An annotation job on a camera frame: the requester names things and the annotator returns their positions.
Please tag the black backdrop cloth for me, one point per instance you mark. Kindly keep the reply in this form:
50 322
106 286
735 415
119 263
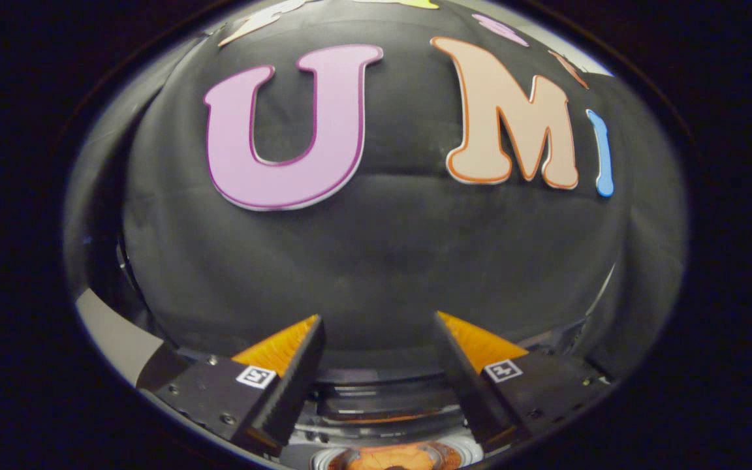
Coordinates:
382 261

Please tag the dark washing machine lid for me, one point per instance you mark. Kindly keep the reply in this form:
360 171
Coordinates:
382 398

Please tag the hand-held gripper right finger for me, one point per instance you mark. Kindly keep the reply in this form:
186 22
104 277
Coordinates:
464 378

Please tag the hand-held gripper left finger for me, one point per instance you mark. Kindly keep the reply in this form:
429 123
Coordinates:
297 378

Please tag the grey washing machine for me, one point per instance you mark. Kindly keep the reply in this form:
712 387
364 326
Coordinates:
301 436

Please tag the orange yellow shirt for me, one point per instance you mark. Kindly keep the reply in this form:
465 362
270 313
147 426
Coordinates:
395 458

